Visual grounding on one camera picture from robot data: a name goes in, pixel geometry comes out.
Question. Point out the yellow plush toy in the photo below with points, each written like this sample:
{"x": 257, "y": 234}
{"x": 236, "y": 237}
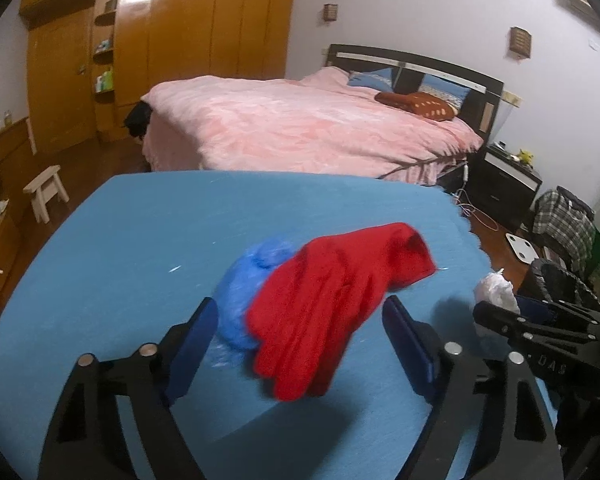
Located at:
{"x": 525, "y": 157}

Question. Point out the blue table cloth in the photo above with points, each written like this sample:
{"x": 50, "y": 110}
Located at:
{"x": 140, "y": 254}

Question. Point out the wall lamp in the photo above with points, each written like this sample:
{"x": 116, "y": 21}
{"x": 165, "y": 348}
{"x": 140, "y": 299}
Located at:
{"x": 520, "y": 42}
{"x": 330, "y": 12}

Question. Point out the wall lamp left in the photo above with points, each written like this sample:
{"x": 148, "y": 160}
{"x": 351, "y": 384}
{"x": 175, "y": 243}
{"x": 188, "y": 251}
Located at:
{"x": 330, "y": 12}

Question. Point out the blue pillow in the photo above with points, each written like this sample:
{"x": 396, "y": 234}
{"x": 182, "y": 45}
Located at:
{"x": 447, "y": 91}
{"x": 380, "y": 80}

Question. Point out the white tissue small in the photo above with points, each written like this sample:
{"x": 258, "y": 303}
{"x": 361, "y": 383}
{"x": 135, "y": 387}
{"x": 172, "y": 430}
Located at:
{"x": 495, "y": 289}

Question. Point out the wall lamp right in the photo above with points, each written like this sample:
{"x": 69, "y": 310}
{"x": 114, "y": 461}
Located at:
{"x": 520, "y": 42}

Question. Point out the wooden desk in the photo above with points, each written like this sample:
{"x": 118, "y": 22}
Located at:
{"x": 17, "y": 167}

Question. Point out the plaid bag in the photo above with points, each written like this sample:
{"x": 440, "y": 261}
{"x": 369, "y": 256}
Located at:
{"x": 561, "y": 216}

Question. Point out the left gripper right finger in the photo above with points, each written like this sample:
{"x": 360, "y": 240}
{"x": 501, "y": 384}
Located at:
{"x": 516, "y": 438}

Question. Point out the brown dotted pillow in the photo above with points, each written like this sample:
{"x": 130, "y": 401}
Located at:
{"x": 418, "y": 103}

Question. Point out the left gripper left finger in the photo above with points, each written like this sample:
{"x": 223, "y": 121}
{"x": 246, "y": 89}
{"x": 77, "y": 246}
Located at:
{"x": 85, "y": 437}

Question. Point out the blue pillow left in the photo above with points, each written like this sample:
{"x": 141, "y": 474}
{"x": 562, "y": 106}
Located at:
{"x": 380, "y": 80}

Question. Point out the blue plastic bag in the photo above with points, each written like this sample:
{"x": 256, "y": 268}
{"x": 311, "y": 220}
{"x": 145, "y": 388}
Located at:
{"x": 240, "y": 284}

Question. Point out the black nightstand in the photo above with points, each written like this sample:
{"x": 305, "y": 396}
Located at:
{"x": 502, "y": 188}

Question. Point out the blue pillow right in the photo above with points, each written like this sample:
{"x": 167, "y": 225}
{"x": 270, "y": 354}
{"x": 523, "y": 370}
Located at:
{"x": 447, "y": 91}

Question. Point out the wooden wardrobe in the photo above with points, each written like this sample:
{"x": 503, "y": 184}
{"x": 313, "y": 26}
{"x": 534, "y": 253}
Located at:
{"x": 90, "y": 61}

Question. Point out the white bathroom scale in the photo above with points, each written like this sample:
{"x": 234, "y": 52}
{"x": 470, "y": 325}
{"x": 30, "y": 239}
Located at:
{"x": 522, "y": 248}

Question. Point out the red knitted glove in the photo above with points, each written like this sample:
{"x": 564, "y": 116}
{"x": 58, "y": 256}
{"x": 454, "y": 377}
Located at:
{"x": 308, "y": 309}

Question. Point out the white small stool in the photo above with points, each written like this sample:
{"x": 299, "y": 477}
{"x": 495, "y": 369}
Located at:
{"x": 42, "y": 189}

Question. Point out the bed with pink duvet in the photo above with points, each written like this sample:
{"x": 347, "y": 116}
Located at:
{"x": 317, "y": 124}

